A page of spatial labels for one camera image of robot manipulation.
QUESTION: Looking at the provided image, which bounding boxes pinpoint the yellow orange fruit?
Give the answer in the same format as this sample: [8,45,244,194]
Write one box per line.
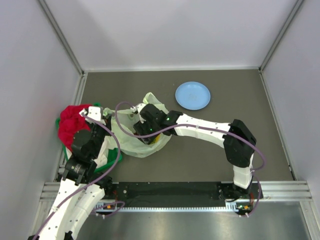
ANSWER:
[153,134,161,143]

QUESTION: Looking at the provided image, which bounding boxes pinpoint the light green plastic bag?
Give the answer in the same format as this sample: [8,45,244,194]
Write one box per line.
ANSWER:
[103,92,172,158]

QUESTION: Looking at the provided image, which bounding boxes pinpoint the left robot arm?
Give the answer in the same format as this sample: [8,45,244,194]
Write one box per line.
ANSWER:
[29,105,114,240]

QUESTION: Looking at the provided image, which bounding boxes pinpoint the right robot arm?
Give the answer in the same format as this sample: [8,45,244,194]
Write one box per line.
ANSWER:
[131,103,257,199]

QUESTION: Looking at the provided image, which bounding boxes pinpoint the red cloth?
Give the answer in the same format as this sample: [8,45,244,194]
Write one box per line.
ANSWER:
[57,104,92,151]

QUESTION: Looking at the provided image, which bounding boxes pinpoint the white cloth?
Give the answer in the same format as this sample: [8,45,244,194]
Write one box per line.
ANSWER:
[94,136,114,168]

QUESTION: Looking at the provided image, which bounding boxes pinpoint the green plastic tray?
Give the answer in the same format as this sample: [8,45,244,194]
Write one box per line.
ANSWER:
[55,103,118,173]

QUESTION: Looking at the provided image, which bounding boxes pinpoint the blue round plate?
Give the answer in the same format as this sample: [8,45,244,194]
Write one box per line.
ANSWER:
[175,81,211,111]

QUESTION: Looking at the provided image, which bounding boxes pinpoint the aluminium frame profile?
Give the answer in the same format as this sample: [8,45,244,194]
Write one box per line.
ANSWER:
[36,0,85,76]

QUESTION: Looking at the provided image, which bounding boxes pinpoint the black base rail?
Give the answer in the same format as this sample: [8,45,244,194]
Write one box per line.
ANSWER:
[104,181,251,208]

